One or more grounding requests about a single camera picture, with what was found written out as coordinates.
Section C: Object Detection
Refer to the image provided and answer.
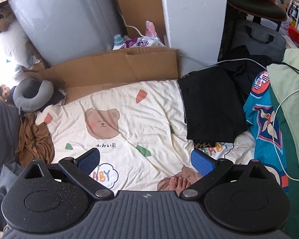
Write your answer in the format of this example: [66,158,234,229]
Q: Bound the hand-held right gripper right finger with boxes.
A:
[180,149,269,201]

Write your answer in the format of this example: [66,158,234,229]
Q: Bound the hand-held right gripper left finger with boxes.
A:
[22,147,115,201]

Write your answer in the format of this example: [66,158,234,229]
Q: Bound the black pants with bear-print trim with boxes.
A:
[177,66,248,143]

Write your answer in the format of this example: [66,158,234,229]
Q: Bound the pile of black clothes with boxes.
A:
[219,45,282,100]

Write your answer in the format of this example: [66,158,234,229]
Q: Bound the leopard print garment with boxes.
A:
[179,71,217,150]

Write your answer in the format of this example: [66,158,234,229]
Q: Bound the person's right foot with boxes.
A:
[168,176,202,196]

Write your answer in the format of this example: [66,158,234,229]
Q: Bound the brown garment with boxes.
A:
[15,113,55,166]

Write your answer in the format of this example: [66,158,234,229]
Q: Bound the dark cloth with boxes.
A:
[42,90,68,110]

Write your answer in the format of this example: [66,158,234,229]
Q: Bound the cream bear print blanket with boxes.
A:
[35,78,256,192]

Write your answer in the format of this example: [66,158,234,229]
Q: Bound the teal printed blanket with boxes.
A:
[243,70,289,192]

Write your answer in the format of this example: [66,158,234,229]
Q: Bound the grey-blue garment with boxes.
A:
[0,162,24,200]

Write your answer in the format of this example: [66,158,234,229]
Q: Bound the grey neck pillow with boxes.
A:
[12,77,54,112]

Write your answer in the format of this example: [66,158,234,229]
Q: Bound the dark grey pillow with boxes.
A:
[0,96,22,170]

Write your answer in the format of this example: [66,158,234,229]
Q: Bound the large flat cardboard sheet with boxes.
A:
[37,47,180,105]

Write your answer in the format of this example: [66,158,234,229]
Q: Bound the small teddy bear toy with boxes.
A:
[0,85,17,102]

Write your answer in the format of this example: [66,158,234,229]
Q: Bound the white detergent bottle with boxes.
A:
[112,34,126,51]

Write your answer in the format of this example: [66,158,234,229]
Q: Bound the purple and white pouch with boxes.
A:
[125,37,165,48]

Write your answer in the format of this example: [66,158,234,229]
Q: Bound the white pillow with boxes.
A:
[0,20,34,68]

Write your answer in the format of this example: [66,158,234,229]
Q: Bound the pink plastic bag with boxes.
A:
[145,21,161,39]

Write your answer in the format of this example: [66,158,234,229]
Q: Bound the grey plastic-wrapped appliance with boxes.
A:
[7,0,126,69]

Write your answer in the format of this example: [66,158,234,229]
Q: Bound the black seat chair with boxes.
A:
[225,0,288,33]

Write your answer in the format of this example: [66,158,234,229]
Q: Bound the brown jacket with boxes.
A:
[0,5,15,33]

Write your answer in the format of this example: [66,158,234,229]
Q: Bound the thin white cable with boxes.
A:
[275,85,299,181]

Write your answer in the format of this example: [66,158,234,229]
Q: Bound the grey bag with handles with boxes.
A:
[230,19,287,64]

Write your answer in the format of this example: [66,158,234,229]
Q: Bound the thin black cable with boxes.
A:
[283,62,299,86]

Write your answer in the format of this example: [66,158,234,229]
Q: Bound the thick white cable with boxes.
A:
[116,0,268,69]

